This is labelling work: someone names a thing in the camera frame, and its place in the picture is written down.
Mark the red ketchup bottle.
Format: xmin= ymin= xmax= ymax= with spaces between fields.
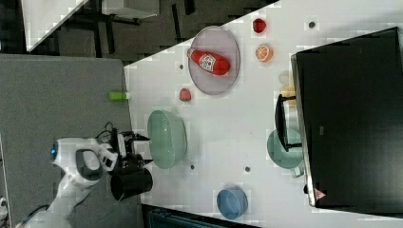
xmin=187 ymin=48 xmax=231 ymax=76

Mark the black toaster oven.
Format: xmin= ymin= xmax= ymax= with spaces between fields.
xmin=275 ymin=27 xmax=403 ymax=217

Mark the red strawberry near strainer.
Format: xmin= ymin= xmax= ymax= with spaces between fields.
xmin=180 ymin=88 xmax=191 ymax=102

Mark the grey round plate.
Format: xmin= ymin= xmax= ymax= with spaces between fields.
xmin=186 ymin=26 xmax=240 ymax=95

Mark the green mug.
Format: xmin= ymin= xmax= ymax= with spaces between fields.
xmin=267 ymin=128 xmax=304 ymax=178

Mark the black cylinder front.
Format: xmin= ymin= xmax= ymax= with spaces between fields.
xmin=110 ymin=168 xmax=153 ymax=200

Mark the blue bowl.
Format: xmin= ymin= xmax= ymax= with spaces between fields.
xmin=217 ymin=186 xmax=248 ymax=219

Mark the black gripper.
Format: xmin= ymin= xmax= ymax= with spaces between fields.
xmin=115 ymin=131 xmax=153 ymax=171

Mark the red strawberry toy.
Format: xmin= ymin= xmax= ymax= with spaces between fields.
xmin=253 ymin=18 xmax=266 ymax=33

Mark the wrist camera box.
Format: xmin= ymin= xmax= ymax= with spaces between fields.
xmin=111 ymin=128 xmax=126 ymax=159

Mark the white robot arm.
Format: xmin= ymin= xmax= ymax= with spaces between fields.
xmin=15 ymin=129 xmax=153 ymax=228

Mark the orange slice toy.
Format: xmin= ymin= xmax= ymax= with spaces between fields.
xmin=255 ymin=45 xmax=274 ymax=62

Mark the green plastic strainer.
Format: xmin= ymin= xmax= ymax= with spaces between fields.
xmin=147 ymin=110 xmax=187 ymax=169

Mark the peeled banana toy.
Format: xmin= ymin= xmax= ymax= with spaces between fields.
xmin=278 ymin=71 xmax=297 ymax=108

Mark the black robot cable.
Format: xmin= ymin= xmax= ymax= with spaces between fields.
xmin=94 ymin=122 xmax=119 ymax=143

